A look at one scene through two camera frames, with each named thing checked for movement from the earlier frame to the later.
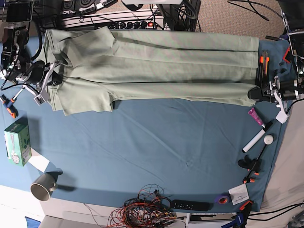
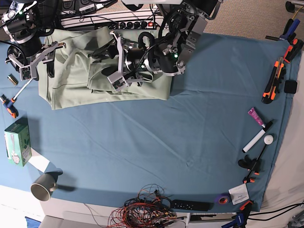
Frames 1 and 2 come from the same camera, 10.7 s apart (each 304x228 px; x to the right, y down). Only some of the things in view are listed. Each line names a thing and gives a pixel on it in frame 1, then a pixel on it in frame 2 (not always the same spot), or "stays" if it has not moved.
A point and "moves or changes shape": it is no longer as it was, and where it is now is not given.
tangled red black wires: (151, 209) stays
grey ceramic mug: (43, 185) stays
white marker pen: (261, 133) stays
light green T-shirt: (98, 67) moves or changes shape
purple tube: (252, 112) stays
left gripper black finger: (259, 93) -> (109, 49)
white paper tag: (239, 194) stays
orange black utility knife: (262, 79) -> (269, 95)
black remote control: (192, 205) stays
